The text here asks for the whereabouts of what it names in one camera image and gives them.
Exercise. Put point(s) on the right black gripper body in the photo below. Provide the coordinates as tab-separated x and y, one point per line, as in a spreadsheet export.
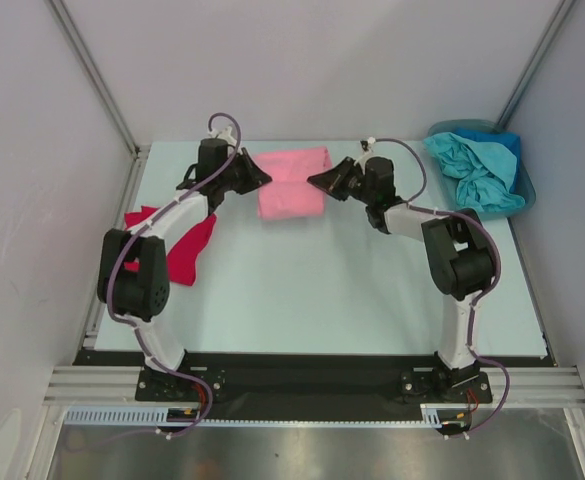
345	176

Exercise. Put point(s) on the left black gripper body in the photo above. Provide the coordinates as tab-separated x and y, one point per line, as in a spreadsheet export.
229	177

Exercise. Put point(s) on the pink t shirt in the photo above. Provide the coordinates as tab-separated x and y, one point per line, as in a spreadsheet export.
289	194

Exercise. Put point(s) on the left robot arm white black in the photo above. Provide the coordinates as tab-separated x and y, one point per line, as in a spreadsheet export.
133	278

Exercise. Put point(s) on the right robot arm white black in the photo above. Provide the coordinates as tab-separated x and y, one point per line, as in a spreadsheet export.
461	263

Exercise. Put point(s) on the red folded t shirt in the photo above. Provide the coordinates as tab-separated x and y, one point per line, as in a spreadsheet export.
182	258

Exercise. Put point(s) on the light blue t shirt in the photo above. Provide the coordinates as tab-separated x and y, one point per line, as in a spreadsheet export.
475	187

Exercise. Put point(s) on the dark blue t shirt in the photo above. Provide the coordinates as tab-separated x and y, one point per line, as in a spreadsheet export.
503	161

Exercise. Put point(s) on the teal plastic basket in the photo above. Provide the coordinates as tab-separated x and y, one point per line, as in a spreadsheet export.
524	185

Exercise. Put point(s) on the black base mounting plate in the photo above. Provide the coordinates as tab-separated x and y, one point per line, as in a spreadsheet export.
288	387

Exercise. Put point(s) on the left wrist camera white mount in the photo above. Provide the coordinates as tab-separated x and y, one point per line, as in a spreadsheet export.
222	133

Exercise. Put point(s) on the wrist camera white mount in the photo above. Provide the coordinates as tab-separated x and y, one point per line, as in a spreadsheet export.
222	133
367	147

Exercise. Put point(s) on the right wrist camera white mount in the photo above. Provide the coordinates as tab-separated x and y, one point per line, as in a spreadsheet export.
367	147

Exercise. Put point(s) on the left aluminium frame post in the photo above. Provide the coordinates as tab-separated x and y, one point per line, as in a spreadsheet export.
81	51

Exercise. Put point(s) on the aluminium frame post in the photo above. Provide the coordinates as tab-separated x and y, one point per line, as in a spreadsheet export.
81	51
552	31

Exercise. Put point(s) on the aluminium rail front right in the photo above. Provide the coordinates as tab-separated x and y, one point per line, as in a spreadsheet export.
533	429

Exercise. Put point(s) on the right aluminium frame post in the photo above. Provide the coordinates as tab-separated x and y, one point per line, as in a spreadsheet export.
552	31

